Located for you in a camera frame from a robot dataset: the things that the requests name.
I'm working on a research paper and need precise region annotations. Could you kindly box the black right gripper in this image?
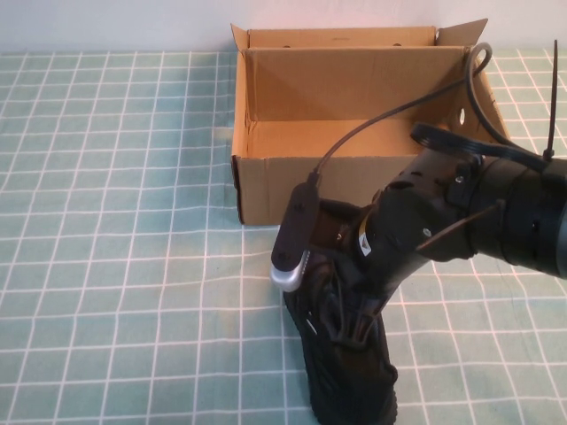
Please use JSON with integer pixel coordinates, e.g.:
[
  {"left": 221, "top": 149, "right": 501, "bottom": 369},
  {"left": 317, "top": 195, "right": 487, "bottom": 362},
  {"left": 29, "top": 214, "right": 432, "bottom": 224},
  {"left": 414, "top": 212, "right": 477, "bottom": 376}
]
[{"left": 326, "top": 194, "right": 433, "bottom": 352}]

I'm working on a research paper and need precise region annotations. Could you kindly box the black sneaker shoe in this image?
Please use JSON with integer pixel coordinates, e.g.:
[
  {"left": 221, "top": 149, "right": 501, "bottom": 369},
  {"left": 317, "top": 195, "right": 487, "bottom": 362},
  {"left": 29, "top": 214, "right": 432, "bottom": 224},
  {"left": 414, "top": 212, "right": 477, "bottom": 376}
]
[{"left": 282, "top": 256, "right": 400, "bottom": 425}]

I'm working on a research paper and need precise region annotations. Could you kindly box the brown cardboard shoe box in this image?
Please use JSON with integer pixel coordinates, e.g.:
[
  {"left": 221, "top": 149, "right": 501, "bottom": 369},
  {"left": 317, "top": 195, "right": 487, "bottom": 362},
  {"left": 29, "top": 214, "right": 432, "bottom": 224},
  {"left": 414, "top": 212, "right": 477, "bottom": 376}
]
[{"left": 229, "top": 18, "right": 516, "bottom": 227}]

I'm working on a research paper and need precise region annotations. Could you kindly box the green white checkered tablecloth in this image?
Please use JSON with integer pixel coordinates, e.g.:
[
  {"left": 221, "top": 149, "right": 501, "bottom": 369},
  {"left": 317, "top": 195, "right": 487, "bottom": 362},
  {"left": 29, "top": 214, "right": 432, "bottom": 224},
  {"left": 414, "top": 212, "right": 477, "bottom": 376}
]
[{"left": 0, "top": 47, "right": 567, "bottom": 425}]

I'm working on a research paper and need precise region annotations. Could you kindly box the black zip tie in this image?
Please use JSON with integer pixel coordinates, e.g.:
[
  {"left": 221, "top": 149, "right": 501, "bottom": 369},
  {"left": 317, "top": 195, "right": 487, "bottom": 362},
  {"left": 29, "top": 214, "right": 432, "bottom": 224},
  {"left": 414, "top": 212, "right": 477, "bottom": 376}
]
[{"left": 543, "top": 38, "right": 560, "bottom": 163}]

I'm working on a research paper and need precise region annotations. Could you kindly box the black flat ribbed cable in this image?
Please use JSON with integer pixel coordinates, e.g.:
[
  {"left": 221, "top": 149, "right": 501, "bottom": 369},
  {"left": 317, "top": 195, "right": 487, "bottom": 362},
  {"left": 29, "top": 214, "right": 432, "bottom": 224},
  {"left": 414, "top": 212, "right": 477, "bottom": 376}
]
[{"left": 410, "top": 123, "right": 548, "bottom": 174}]

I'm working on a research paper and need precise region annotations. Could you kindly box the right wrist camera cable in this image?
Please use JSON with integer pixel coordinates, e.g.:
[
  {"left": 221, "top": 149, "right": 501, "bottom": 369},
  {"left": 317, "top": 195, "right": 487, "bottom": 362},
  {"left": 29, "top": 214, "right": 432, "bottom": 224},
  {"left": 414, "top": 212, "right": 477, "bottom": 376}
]
[{"left": 309, "top": 42, "right": 548, "bottom": 187}]

